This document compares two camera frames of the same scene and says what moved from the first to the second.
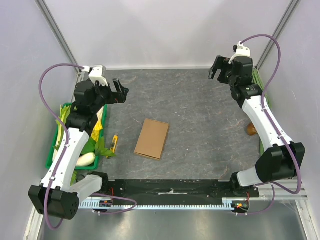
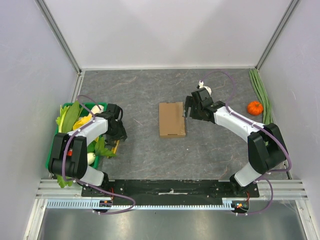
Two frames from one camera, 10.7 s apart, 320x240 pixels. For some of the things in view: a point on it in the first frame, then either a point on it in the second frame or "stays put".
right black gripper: x=223 y=72 → x=191 y=110
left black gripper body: x=108 y=97 → x=118 y=133
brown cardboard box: x=152 y=139 → x=172 y=123
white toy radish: x=86 y=160 stays put
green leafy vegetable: x=64 y=111 stays put
